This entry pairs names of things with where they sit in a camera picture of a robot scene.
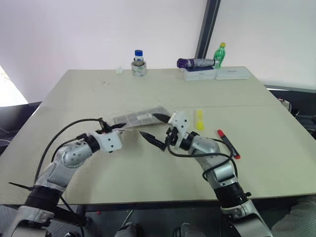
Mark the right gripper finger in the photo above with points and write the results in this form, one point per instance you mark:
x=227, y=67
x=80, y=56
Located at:
x=161, y=117
x=151, y=139

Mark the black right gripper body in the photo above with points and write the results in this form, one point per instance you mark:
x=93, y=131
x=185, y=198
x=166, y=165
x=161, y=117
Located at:
x=170, y=137

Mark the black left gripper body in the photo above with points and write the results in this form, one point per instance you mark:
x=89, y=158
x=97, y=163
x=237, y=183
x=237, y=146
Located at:
x=105, y=129

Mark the grid mesh zipper pouch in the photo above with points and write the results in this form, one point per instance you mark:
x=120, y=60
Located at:
x=140, y=117

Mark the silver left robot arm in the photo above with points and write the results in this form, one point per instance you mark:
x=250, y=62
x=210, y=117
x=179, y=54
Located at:
x=71, y=155

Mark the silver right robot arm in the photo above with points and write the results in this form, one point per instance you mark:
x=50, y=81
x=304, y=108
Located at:
x=207, y=148

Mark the yellow highlighter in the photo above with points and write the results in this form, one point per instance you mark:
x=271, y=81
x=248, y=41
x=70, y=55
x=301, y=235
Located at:
x=199, y=119

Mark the red and black marker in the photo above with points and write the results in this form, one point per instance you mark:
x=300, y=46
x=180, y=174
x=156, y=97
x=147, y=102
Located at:
x=229, y=144

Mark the white tape roll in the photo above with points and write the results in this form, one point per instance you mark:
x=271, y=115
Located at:
x=139, y=69

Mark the small crumpled white paper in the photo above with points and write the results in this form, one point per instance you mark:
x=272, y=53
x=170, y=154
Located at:
x=119, y=70

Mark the white box with blue stripe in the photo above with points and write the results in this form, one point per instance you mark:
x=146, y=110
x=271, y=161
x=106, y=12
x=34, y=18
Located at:
x=200, y=74

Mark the purple and grey bottle lying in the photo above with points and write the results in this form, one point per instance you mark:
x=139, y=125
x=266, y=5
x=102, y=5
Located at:
x=195, y=62

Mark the small blue-capped bottle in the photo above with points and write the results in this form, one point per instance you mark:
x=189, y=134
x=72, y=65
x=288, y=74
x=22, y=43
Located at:
x=139, y=55

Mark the flat white box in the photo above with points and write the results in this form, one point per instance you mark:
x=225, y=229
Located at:
x=231, y=73

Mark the green plastic bottle yellow cap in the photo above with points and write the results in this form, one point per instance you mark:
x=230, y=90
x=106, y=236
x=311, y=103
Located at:
x=219, y=55

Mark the black chair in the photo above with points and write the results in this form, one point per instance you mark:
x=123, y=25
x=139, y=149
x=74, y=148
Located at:
x=17, y=118

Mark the dark rounded shape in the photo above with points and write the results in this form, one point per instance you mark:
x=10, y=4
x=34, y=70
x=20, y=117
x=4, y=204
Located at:
x=184, y=230
x=127, y=230

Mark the dark grey window pillar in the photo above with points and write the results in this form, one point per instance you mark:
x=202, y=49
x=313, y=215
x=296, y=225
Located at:
x=207, y=27

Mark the red and white small device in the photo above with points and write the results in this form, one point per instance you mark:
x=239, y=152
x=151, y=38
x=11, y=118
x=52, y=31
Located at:
x=285, y=103

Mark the black side furniture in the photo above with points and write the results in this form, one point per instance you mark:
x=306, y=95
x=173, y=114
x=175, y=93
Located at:
x=303, y=108

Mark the grey knitted cloth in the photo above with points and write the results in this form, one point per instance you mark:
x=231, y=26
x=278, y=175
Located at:
x=296, y=217

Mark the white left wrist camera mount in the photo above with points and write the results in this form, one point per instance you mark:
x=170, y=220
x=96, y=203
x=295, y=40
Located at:
x=109, y=142

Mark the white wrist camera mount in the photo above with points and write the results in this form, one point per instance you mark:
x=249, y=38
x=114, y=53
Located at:
x=179, y=122
x=109, y=142

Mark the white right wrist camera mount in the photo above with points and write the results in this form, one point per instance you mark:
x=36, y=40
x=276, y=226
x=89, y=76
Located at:
x=179, y=122

